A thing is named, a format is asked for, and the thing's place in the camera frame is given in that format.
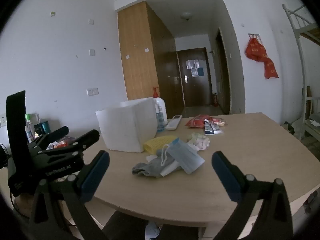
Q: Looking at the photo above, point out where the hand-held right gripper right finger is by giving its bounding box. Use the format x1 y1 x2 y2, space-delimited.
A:
211 151 294 240

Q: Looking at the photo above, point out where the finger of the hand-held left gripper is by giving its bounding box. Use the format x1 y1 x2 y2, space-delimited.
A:
45 129 100 157
30 126 70 151

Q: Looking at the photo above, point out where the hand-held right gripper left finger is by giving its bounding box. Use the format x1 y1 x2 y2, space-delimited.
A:
29 150 110 240

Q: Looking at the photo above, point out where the white foam box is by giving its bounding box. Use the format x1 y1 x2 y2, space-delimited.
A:
95 97 158 153

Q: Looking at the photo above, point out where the dark teal can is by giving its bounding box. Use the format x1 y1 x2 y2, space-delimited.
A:
41 120 52 135

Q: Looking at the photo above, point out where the colourful printed box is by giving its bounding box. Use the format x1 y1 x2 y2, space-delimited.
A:
47 136 77 151

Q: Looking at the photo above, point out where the pale green plastic bag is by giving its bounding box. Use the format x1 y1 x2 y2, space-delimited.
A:
187 132 211 152

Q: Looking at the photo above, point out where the blue face mask pack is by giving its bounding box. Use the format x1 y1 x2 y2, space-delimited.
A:
161 137 205 174

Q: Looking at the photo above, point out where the dark tube packet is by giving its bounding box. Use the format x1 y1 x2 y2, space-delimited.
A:
204 119 225 136

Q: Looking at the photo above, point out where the red snack packet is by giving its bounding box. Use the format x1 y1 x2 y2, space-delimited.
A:
185 114 213 129

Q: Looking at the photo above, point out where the yellow mesh sponge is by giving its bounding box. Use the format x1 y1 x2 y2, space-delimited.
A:
143 135 180 154

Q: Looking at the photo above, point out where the white remote control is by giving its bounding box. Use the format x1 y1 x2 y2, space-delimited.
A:
165 115 183 131

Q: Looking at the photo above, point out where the clear bottle blue liquid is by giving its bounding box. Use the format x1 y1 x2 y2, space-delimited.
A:
155 103 168 133

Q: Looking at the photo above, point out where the grey shoe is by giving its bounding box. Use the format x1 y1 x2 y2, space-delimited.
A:
145 221 161 239

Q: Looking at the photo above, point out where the white lotion bottle red pump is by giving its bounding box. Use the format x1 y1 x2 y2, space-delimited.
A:
152 87 167 117

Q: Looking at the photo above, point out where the dark brown entrance door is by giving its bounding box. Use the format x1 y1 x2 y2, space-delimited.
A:
177 47 213 108

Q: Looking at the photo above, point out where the dark side door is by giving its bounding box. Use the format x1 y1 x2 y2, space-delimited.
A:
214 27 231 115

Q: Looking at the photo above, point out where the wooden wardrobe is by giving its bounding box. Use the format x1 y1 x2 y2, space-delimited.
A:
117 1 185 118

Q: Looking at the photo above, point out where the white door notice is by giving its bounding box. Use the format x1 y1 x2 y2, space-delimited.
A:
186 59 200 78

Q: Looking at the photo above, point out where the red hanging bag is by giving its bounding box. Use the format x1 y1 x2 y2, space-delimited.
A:
245 33 279 79

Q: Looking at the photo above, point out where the black cable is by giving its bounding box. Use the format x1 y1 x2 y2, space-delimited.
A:
9 189 32 221

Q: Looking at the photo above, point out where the white bunk bed frame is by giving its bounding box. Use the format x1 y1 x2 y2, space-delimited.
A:
282 3 320 141

